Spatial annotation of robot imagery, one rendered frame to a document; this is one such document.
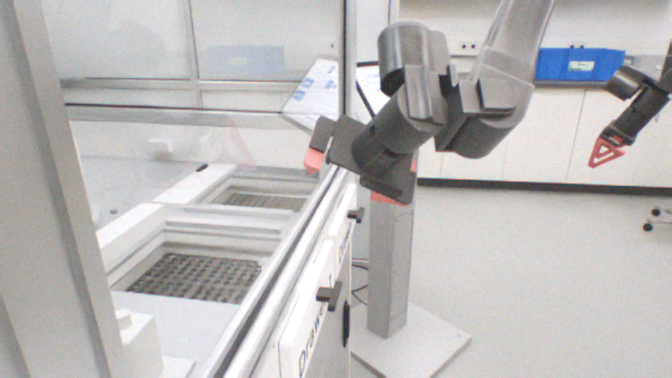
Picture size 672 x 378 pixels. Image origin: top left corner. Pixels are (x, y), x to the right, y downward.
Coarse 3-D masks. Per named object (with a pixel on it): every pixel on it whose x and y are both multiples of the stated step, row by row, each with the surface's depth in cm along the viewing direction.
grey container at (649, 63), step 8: (624, 56) 349; (632, 56) 336; (640, 56) 352; (648, 56) 351; (656, 56) 351; (664, 56) 350; (632, 64) 336; (640, 64) 330; (648, 64) 329; (656, 64) 328; (648, 72) 330; (656, 72) 330
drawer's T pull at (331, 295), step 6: (336, 282) 70; (318, 288) 69; (324, 288) 69; (330, 288) 69; (336, 288) 69; (318, 294) 67; (324, 294) 67; (330, 294) 67; (336, 294) 67; (318, 300) 67; (324, 300) 67; (330, 300) 66; (336, 300) 66; (330, 306) 65
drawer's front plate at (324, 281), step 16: (320, 256) 75; (320, 272) 70; (304, 288) 66; (304, 304) 62; (320, 304) 72; (304, 320) 61; (320, 320) 73; (288, 336) 56; (304, 336) 62; (288, 352) 55; (288, 368) 56; (304, 368) 63
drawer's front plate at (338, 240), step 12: (348, 192) 104; (348, 204) 98; (336, 216) 91; (336, 228) 85; (348, 228) 100; (336, 240) 84; (348, 240) 102; (336, 252) 85; (336, 264) 86; (336, 276) 87
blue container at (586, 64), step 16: (544, 48) 356; (560, 48) 355; (576, 48) 353; (592, 48) 352; (608, 48) 342; (544, 64) 327; (560, 64) 325; (576, 64) 323; (592, 64) 322; (608, 64) 321; (592, 80) 327
